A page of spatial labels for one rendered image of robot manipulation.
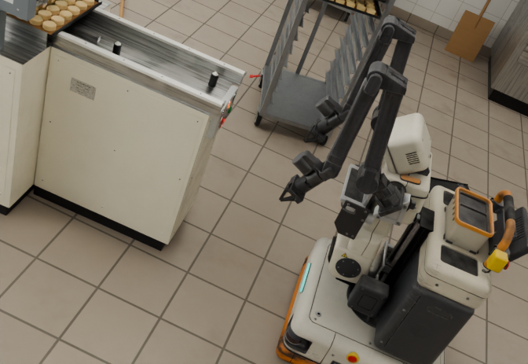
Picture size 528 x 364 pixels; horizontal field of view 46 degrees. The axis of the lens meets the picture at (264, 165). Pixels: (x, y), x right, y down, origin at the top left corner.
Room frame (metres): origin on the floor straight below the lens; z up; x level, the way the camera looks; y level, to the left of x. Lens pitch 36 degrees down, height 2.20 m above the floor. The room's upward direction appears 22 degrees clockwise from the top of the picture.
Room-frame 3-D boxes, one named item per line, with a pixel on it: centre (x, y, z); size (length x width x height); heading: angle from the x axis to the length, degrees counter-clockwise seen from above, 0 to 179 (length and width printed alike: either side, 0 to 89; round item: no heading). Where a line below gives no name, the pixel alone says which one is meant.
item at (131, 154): (2.23, 0.61, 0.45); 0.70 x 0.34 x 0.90; 87
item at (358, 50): (3.73, -0.22, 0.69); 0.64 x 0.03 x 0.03; 11
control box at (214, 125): (2.21, 0.25, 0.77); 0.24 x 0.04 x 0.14; 177
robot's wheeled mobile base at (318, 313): (2.01, -0.69, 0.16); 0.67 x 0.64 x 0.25; 88
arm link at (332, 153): (1.81, -0.22, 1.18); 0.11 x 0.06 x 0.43; 178
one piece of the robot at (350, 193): (2.02, -0.40, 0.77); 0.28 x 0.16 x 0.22; 178
